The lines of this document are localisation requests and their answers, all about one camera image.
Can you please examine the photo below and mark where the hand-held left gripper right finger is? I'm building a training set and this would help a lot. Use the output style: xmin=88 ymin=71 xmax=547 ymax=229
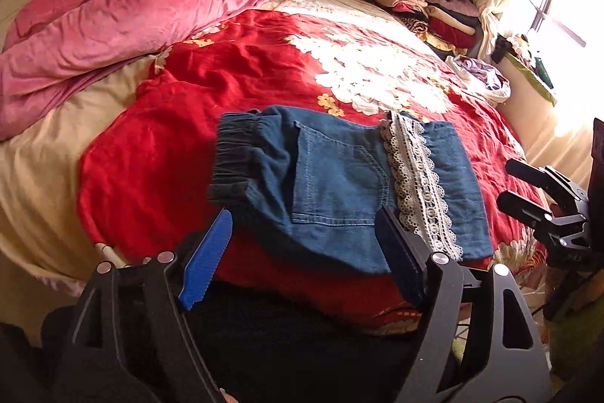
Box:
xmin=375 ymin=207 xmax=550 ymax=403

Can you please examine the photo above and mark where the pink duvet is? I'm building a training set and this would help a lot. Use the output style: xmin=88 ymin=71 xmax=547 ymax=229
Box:
xmin=0 ymin=0 xmax=288 ymax=142

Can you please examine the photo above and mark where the blue denim pants lace trim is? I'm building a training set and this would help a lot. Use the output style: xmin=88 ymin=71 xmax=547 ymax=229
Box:
xmin=208 ymin=105 xmax=494 ymax=275

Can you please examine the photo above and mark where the person's black clothing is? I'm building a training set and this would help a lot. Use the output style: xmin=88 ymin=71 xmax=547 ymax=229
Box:
xmin=0 ymin=280 xmax=454 ymax=403

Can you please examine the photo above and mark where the green cloth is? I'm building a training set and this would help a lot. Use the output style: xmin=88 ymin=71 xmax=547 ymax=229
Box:
xmin=502 ymin=35 xmax=558 ymax=106

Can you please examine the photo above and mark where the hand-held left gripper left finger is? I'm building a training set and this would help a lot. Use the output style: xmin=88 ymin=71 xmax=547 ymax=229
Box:
xmin=42 ymin=208 xmax=233 ymax=403

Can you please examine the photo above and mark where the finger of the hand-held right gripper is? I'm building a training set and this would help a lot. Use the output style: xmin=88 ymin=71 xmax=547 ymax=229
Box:
xmin=505 ymin=160 xmax=590 ymax=201
xmin=496 ymin=190 xmax=588 ymax=243

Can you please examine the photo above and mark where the small black object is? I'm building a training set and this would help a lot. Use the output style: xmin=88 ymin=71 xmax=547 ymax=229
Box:
xmin=491 ymin=36 xmax=510 ymax=64

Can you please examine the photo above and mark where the pile of folded clothes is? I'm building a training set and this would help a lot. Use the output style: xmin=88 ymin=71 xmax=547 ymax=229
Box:
xmin=372 ymin=0 xmax=483 ymax=57

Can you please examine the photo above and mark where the red floral blanket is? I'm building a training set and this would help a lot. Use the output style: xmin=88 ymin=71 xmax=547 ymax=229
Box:
xmin=0 ymin=0 xmax=550 ymax=335

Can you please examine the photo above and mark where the white lilac cloth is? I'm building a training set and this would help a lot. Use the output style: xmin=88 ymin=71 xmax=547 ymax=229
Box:
xmin=446 ymin=55 xmax=512 ymax=104

